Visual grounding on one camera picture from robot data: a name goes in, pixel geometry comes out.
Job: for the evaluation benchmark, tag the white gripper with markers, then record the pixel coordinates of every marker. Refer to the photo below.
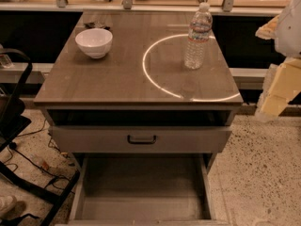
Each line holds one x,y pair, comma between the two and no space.
290,32

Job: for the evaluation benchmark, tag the clear plastic water bottle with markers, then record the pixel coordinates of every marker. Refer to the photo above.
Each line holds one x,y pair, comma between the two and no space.
198,34

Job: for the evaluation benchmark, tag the white ceramic bowl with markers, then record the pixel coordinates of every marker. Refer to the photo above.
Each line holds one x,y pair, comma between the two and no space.
94,42

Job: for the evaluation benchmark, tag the wooden drawer cabinet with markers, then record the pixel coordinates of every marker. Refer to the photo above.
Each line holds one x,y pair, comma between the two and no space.
142,81

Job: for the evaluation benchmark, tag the small dark object on table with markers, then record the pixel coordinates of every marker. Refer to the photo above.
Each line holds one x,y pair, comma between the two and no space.
96,25

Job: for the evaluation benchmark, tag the open bottom drawer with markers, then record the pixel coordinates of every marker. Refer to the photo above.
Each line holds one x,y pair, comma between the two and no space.
143,190

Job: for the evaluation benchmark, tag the white shoe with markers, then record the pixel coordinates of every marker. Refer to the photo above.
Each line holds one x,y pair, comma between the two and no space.
7,203

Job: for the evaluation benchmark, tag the metal shelf rail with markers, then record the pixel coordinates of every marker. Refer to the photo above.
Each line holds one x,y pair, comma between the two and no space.
228,7

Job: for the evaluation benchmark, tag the closed drawer with black handle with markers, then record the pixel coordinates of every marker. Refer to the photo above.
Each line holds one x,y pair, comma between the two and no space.
145,139

